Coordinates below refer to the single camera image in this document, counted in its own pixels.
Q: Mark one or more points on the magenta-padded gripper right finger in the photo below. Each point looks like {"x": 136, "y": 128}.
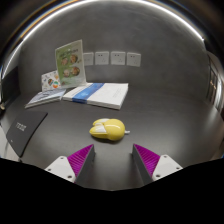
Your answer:
{"x": 148, "y": 160}

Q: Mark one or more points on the yellow computer mouse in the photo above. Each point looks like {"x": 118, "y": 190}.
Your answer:
{"x": 111, "y": 130}

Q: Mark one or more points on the row of white wall sockets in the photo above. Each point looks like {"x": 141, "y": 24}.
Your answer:
{"x": 118, "y": 58}

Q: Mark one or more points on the white book with blue band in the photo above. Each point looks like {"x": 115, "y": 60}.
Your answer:
{"x": 106, "y": 95}

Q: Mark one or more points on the white sticker sheet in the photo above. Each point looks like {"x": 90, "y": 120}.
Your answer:
{"x": 49, "y": 81}

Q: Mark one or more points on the green printed leaflet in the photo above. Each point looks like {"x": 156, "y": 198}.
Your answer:
{"x": 70, "y": 65}

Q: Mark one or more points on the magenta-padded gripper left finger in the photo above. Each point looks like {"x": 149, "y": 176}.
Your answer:
{"x": 79, "y": 159}

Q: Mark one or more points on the grey photo cover book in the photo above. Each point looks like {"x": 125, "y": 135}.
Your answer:
{"x": 45, "y": 97}

